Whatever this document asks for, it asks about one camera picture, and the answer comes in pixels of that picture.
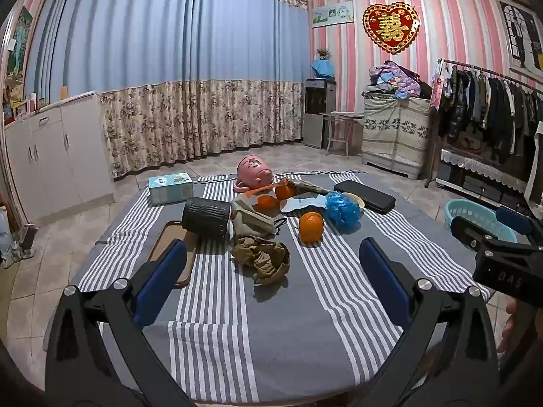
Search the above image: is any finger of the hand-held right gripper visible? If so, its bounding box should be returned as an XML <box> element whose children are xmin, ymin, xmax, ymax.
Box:
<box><xmin>450</xmin><ymin>216</ymin><xmax>500</xmax><ymax>251</ymax></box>
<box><xmin>495</xmin><ymin>206</ymin><xmax>543</xmax><ymax>246</ymax></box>

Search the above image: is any blue cloth cover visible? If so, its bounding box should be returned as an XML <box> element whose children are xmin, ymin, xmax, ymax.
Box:
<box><xmin>311</xmin><ymin>59</ymin><xmax>336</xmax><ymax>80</ymax></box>

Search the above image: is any wall poster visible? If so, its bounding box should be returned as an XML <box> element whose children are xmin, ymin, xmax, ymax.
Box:
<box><xmin>6</xmin><ymin>6</ymin><xmax>34</xmax><ymax>81</ymax></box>

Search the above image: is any black flat case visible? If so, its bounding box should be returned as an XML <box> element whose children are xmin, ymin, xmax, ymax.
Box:
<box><xmin>333</xmin><ymin>180</ymin><xmax>396</xmax><ymax>215</ymax></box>

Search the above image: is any grey water dispenser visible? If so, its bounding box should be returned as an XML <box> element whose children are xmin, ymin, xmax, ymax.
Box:
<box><xmin>303</xmin><ymin>78</ymin><xmax>337</xmax><ymax>149</ymax></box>

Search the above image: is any cloth covered cabinet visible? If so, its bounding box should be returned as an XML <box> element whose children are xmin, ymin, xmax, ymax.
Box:
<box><xmin>361</xmin><ymin>95</ymin><xmax>431</xmax><ymax>179</ymax></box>

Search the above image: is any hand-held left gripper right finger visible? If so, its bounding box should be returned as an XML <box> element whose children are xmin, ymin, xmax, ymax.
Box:
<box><xmin>358</xmin><ymin>237</ymin><xmax>501</xmax><ymax>407</ymax></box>

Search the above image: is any framed black white picture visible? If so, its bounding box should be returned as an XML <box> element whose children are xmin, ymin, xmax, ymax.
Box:
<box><xmin>500</xmin><ymin>1</ymin><xmax>543</xmax><ymax>71</ymax></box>

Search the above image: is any pink hanging bag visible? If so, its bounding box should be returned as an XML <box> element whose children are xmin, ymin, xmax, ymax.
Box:
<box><xmin>430</xmin><ymin>74</ymin><xmax>446</xmax><ymax>106</ymax></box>

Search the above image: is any cream bowl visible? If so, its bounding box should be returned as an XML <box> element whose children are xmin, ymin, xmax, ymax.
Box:
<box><xmin>341</xmin><ymin>192</ymin><xmax>366</xmax><ymax>213</ymax></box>

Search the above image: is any metal stool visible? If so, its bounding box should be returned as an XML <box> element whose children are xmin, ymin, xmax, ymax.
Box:
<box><xmin>319</xmin><ymin>111</ymin><xmax>364</xmax><ymax>155</ymax></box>

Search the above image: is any patterned grey paper packet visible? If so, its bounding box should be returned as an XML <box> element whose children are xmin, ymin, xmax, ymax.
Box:
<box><xmin>295</xmin><ymin>180</ymin><xmax>332</xmax><ymax>196</ymax></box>

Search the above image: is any low cabinet with lace cloth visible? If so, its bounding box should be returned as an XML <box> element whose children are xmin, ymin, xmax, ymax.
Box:
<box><xmin>437</xmin><ymin>148</ymin><xmax>531</xmax><ymax>210</ymax></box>

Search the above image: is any row of hanging clothes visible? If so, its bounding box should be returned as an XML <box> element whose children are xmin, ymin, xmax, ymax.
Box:
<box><xmin>437</xmin><ymin>65</ymin><xmax>543</xmax><ymax>166</ymax></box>

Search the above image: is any black ribbed cylinder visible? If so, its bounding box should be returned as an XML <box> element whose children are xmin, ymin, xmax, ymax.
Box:
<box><xmin>182</xmin><ymin>197</ymin><xmax>232</xmax><ymax>240</ymax></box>

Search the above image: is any teal tissue box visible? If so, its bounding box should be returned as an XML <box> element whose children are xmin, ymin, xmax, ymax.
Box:
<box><xmin>147</xmin><ymin>172</ymin><xmax>194</xmax><ymax>207</ymax></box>

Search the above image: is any orange plastic strip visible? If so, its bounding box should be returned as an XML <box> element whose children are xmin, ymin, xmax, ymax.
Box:
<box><xmin>244</xmin><ymin>180</ymin><xmax>291</xmax><ymax>198</ymax></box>

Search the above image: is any pink pig mug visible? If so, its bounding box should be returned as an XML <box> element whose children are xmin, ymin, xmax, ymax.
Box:
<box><xmin>235</xmin><ymin>155</ymin><xmax>273</xmax><ymax>191</ymax></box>

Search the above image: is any landscape wall picture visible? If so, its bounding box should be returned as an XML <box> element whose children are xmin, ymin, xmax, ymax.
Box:
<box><xmin>312</xmin><ymin>1</ymin><xmax>355</xmax><ymax>26</ymax></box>

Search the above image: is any light blue white cloth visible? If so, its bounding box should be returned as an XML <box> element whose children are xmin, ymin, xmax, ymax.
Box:
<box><xmin>280</xmin><ymin>193</ymin><xmax>327</xmax><ymax>213</ymax></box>

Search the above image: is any pile of clothes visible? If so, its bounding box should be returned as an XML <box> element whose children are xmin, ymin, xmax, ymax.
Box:
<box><xmin>362</xmin><ymin>61</ymin><xmax>433</xmax><ymax>100</ymax></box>

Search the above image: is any teal plastic basket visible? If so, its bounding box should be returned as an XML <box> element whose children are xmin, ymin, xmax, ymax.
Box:
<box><xmin>445</xmin><ymin>199</ymin><xmax>531</xmax><ymax>244</ymax></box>

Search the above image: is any grey white striped bedsheet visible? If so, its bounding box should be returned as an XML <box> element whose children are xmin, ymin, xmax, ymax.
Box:
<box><xmin>42</xmin><ymin>172</ymin><xmax>501</xmax><ymax>407</ymax></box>

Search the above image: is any red heart wall decoration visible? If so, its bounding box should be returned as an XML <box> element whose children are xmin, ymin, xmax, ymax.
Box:
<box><xmin>362</xmin><ymin>3</ymin><xmax>420</xmax><ymax>55</ymax></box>

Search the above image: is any blue floral curtain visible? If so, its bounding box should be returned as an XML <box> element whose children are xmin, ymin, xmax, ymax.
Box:
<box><xmin>25</xmin><ymin>0</ymin><xmax>310</xmax><ymax>179</ymax></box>

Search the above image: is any white cabinet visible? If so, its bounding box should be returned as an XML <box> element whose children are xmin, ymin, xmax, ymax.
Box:
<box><xmin>4</xmin><ymin>91</ymin><xmax>116</xmax><ymax>225</ymax></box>

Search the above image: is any wooden tray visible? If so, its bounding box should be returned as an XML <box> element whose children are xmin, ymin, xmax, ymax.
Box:
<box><xmin>146</xmin><ymin>219</ymin><xmax>200</xmax><ymax>289</ymax></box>

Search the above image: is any person's right hand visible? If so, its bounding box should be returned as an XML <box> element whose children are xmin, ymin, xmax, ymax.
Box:
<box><xmin>498</xmin><ymin>299</ymin><xmax>523</xmax><ymax>354</ymax></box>

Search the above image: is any bag on floor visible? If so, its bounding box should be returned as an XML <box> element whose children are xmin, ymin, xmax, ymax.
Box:
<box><xmin>0</xmin><ymin>203</ymin><xmax>26</xmax><ymax>264</ymax></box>

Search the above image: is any metal clothes rack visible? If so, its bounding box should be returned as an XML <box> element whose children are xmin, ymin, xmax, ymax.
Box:
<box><xmin>424</xmin><ymin>58</ymin><xmax>543</xmax><ymax>187</ymax></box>

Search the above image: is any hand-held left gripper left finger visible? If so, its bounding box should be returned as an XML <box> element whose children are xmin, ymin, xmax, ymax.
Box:
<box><xmin>44</xmin><ymin>239</ymin><xmax>200</xmax><ymax>407</ymax></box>

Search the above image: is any beige face mask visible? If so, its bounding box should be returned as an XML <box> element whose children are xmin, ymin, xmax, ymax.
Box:
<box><xmin>230</xmin><ymin>198</ymin><xmax>288</xmax><ymax>240</ymax></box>

